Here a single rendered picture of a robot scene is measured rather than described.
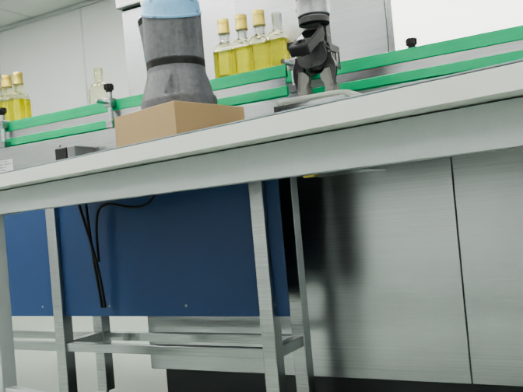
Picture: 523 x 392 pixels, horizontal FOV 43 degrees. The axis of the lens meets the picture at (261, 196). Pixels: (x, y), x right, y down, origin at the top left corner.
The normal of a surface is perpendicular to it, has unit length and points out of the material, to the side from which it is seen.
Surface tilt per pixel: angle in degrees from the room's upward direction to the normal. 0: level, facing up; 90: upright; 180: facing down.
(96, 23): 90
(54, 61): 90
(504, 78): 90
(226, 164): 90
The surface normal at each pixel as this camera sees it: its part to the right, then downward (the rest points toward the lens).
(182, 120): 0.74, -0.08
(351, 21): -0.49, 0.02
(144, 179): -0.67, 0.04
